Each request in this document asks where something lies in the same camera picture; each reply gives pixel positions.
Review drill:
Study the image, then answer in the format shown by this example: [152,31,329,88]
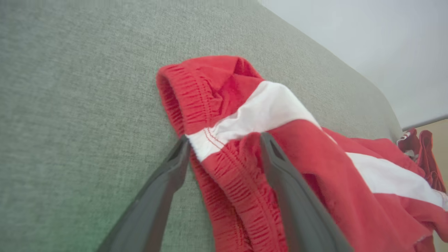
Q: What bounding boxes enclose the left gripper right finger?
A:
[259,132,354,252]

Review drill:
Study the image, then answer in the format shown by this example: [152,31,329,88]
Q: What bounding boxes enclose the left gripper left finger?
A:
[96,135,191,252]

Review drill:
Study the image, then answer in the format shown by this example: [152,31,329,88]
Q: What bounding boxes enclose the red shorts with white stripe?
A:
[156,55,448,252]

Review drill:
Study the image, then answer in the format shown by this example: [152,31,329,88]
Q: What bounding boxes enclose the red basketball jersey number 23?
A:
[397,128,448,194]

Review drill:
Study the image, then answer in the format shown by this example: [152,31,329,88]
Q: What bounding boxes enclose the grey fabric sofa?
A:
[0,0,403,252]

